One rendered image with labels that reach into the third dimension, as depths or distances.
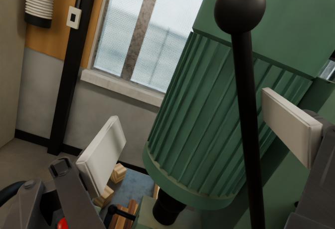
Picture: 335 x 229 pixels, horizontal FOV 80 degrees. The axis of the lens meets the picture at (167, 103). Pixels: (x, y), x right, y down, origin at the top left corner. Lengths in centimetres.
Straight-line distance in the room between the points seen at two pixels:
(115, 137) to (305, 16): 21
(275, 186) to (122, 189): 49
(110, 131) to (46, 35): 167
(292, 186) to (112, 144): 26
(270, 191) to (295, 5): 24
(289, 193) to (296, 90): 15
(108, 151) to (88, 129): 179
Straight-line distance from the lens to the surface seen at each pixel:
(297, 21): 24
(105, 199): 63
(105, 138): 17
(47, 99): 199
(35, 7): 163
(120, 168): 71
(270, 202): 36
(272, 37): 23
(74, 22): 161
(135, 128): 184
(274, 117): 17
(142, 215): 45
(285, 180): 34
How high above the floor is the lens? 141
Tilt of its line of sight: 21 degrees down
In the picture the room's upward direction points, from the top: 22 degrees clockwise
